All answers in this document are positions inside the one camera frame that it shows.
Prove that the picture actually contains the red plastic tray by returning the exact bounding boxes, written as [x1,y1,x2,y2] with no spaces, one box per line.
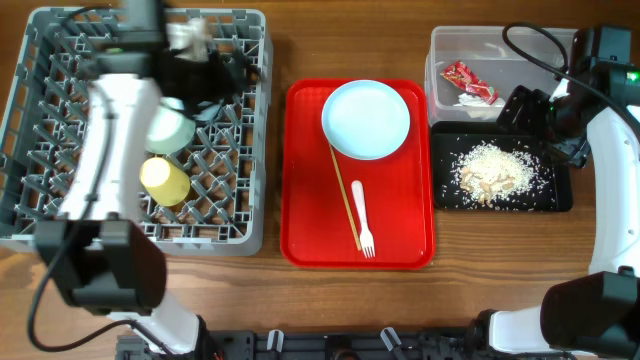
[280,78,435,270]

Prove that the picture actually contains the wooden chopstick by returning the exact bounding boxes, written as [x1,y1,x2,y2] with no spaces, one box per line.
[328,144,362,251]

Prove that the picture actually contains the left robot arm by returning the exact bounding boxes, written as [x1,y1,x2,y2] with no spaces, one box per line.
[34,1,264,359]

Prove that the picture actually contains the green bowl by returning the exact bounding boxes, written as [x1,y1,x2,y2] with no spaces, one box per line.
[145,97,196,155]

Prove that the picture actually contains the grey dishwasher rack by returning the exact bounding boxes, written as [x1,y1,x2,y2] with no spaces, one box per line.
[1,7,273,256]

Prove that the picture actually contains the white plastic fork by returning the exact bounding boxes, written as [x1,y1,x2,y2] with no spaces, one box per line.
[351,180,376,259]

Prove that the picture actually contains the black waste tray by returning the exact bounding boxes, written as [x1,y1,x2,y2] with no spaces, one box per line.
[430,121,573,212]

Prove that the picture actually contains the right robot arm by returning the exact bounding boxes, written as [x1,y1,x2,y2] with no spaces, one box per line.
[483,25,639,359]

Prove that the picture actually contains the rice and peanut waste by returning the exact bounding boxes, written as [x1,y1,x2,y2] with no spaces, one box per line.
[450,142,552,210]

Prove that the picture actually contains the red snack wrapper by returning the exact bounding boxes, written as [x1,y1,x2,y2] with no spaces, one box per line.
[440,61,498,105]

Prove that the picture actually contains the yellow cup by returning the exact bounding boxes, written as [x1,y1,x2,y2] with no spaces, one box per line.
[139,157,190,207]

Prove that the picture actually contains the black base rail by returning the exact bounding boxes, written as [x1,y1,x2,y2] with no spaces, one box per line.
[115,324,561,360]

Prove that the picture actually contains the clear plastic bin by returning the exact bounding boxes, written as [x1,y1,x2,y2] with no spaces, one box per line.
[424,26,559,125]

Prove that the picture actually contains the light blue plate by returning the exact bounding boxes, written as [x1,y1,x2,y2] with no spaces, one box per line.
[321,80,411,161]

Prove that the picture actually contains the small light blue bowl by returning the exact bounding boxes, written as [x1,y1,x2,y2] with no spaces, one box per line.
[193,103,222,124]

